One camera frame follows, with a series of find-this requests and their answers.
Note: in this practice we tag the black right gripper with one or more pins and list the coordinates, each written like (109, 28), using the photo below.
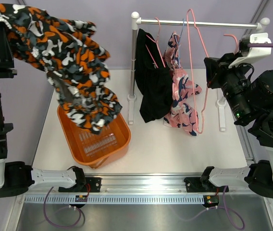
(217, 68)

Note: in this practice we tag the orange camouflage shorts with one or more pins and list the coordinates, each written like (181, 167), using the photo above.
(73, 62)

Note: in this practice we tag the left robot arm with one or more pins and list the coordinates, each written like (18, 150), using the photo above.
(17, 178)

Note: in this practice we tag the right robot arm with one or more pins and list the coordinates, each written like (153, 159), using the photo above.
(251, 103)

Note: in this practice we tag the blue hanger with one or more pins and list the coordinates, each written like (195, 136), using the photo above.
(179, 43)

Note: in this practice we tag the pink patterned shorts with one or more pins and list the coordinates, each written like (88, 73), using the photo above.
(182, 114)

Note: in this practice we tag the black shorts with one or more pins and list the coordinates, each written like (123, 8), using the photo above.
(154, 83)

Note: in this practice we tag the pink hanger of black shorts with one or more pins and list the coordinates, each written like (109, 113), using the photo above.
(156, 41)

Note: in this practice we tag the orange plastic basket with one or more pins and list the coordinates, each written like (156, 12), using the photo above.
(92, 150)

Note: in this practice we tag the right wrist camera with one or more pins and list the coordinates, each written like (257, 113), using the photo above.
(254, 53)

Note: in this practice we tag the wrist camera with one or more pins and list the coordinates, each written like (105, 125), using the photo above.
(21, 2)
(254, 53)

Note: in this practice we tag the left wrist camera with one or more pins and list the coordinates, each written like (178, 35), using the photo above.
(21, 2)

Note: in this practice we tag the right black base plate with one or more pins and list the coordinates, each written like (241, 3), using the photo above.
(200, 184)

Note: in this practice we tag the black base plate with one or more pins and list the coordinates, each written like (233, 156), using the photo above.
(90, 184)
(200, 184)

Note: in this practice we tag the white slotted cable duct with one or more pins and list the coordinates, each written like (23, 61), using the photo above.
(116, 199)

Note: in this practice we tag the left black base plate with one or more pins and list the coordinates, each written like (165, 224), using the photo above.
(90, 184)

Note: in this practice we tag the aluminium mounting rail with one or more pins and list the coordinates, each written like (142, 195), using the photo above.
(152, 184)

